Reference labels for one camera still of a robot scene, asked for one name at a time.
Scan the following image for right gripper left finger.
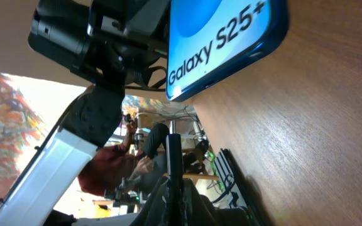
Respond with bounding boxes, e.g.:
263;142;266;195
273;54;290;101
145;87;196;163
130;176;168;226

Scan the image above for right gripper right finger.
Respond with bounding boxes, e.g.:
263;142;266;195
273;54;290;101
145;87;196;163
182;179;224;226

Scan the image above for blue Galaxy smartphone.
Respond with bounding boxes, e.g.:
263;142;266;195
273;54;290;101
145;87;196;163
165;0;289;102

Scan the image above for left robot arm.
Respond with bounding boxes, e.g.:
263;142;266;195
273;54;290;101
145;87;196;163
0;0;170;225

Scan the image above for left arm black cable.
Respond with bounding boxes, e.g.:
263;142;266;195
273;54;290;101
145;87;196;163
124;46;169;92

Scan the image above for colourful wall painting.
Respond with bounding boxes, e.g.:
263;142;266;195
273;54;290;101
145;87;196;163
0;73;45;198

